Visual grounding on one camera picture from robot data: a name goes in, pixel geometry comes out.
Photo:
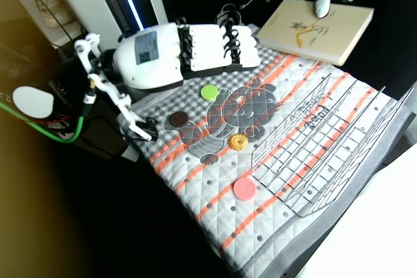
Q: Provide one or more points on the beige hardcover book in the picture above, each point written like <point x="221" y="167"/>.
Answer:
<point x="332" y="37"/>

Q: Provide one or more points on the green toy sandwich cookie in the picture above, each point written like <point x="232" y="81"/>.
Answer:
<point x="209" y="92"/>

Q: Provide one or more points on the brown toy sandwich cookie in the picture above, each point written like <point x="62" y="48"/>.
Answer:
<point x="179" y="119"/>

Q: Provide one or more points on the white robot body column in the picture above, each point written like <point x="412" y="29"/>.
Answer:
<point x="94" y="4"/>

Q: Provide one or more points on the yellow toy flower cookie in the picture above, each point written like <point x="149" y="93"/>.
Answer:
<point x="238" y="142"/>

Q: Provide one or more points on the beige woven object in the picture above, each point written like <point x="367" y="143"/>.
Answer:
<point x="55" y="14"/>

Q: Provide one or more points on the pink toy sandwich cookie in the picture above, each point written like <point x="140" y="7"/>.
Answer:
<point x="245" y="189"/>

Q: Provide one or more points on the grey quilt with bear print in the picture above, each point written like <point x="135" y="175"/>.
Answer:
<point x="228" y="226"/>

